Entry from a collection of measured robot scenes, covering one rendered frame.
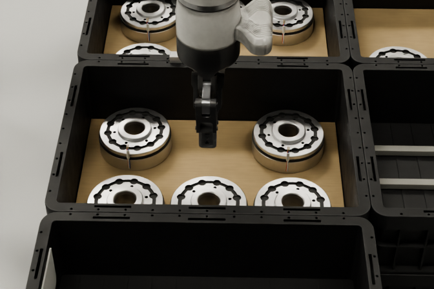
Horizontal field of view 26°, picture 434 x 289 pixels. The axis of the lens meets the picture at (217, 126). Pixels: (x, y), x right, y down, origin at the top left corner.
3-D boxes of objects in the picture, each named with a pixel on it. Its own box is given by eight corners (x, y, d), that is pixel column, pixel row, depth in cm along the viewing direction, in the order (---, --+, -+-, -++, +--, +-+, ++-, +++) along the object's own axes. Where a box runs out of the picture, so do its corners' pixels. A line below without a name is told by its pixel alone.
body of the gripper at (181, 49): (178, 4, 112) (180, 66, 119) (173, 48, 106) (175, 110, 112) (241, 6, 112) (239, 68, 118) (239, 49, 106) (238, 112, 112)
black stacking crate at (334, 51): (84, 120, 144) (77, 61, 137) (105, 9, 167) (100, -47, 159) (342, 124, 144) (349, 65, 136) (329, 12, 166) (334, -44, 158)
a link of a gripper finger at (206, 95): (197, 72, 110) (197, 82, 112) (194, 106, 108) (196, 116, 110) (217, 72, 110) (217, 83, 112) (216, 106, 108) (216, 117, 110)
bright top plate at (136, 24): (117, 29, 154) (117, 26, 154) (124, -5, 162) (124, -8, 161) (179, 31, 154) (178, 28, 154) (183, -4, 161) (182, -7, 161)
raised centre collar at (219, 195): (189, 217, 123) (189, 213, 122) (190, 189, 126) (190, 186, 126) (227, 217, 123) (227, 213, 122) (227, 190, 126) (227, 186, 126)
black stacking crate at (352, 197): (55, 273, 122) (44, 213, 115) (84, 122, 144) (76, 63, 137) (360, 278, 121) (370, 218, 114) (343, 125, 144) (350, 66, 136)
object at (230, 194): (168, 233, 121) (168, 230, 121) (172, 178, 129) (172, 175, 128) (247, 235, 121) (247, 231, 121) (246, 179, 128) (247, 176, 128)
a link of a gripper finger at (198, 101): (194, 96, 109) (196, 121, 114) (193, 109, 108) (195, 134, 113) (217, 97, 109) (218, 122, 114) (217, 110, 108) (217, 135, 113)
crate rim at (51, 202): (44, 224, 116) (42, 210, 114) (77, 72, 138) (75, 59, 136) (370, 229, 115) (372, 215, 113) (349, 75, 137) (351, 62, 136)
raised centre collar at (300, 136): (270, 144, 133) (270, 140, 133) (271, 120, 137) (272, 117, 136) (305, 145, 133) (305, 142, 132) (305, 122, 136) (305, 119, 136)
